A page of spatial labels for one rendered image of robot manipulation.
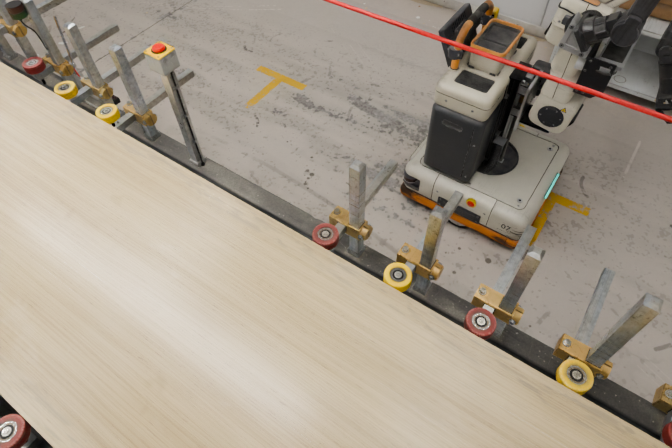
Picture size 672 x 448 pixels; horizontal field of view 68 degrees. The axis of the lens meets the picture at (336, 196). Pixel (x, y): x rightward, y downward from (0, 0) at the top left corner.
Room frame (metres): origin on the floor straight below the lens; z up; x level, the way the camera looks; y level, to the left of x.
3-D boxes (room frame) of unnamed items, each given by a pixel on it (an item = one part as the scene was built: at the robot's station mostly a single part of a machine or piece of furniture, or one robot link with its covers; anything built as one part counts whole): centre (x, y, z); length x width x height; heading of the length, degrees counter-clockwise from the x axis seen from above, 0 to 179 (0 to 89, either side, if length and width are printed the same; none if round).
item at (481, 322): (0.54, -0.37, 0.85); 0.08 x 0.08 x 0.11
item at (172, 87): (1.34, 0.53, 0.93); 0.05 x 0.05 x 0.45; 54
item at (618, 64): (1.54, -1.02, 0.99); 0.28 x 0.16 x 0.22; 144
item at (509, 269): (0.70, -0.48, 0.83); 0.43 x 0.03 x 0.04; 144
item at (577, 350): (0.48, -0.65, 0.80); 0.14 x 0.06 x 0.05; 54
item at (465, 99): (1.77, -0.71, 0.59); 0.55 x 0.34 x 0.83; 144
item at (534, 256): (0.61, -0.47, 0.90); 0.04 x 0.04 x 0.48; 54
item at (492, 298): (0.62, -0.45, 0.83); 0.14 x 0.06 x 0.05; 54
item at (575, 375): (0.40, -0.57, 0.85); 0.08 x 0.08 x 0.11
